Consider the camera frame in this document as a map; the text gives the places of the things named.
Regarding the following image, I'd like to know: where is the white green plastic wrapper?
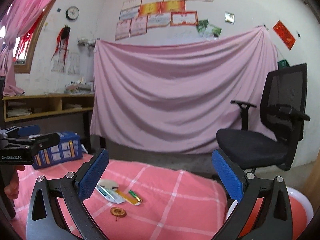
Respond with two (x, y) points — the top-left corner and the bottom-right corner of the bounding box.
(95, 185), (125, 204)

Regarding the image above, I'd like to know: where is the white tissue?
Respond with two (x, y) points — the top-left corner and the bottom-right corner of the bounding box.
(98, 179), (119, 190)

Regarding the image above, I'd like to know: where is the yellow orange wrapper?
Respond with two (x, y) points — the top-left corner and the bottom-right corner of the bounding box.
(116, 189), (141, 206)

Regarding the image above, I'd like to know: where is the green battery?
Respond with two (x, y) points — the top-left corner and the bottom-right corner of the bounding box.
(129, 190), (143, 203)

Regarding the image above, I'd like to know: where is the red white trash bin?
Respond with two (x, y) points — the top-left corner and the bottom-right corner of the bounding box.
(224, 186), (315, 240)

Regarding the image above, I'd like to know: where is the person's left hand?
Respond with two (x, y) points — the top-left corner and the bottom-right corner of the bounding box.
(4, 165), (25, 200)

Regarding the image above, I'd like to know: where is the wooden shelf desk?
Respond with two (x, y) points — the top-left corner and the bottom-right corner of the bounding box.
(2, 93), (94, 123)

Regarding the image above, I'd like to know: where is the blue cardboard box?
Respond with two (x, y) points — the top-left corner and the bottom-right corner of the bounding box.
(32, 132), (82, 170)

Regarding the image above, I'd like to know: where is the stack of papers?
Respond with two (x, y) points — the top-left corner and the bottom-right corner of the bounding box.
(65, 78), (94, 94)

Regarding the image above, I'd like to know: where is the pink checked tablecloth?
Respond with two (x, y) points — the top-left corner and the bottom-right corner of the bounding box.
(10, 153), (230, 240)

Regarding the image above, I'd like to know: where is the pink window curtain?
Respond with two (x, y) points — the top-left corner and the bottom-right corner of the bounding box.
(1, 0), (52, 96)

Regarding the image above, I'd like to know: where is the black mesh office chair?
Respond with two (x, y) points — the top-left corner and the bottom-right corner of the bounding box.
(216, 63), (310, 171)

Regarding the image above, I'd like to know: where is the pink hanging sheet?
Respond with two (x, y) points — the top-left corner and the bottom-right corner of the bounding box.
(90, 27), (278, 154)

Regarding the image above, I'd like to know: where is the orange yellow certificate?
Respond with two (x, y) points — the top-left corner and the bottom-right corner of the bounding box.
(139, 0), (185, 16)

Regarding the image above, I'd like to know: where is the red framed certificate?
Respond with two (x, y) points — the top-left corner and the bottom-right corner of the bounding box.
(170, 11), (198, 26)

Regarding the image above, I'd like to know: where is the small black white picture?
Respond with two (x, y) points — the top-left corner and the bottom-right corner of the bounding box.
(225, 12), (235, 24)

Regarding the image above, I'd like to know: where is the red tassel wall decoration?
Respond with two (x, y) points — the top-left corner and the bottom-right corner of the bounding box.
(52, 25), (71, 65)

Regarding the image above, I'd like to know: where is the round wall clock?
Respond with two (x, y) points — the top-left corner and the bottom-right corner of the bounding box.
(65, 6), (80, 21)

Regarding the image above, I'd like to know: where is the green wall sign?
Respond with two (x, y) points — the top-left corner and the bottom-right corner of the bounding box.
(277, 59), (290, 69)

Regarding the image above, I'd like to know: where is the red diamond wall poster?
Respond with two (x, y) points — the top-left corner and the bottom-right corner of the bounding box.
(273, 21), (296, 50)

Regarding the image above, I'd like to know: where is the green photo on wall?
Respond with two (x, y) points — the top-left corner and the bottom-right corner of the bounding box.
(196, 19), (222, 38)

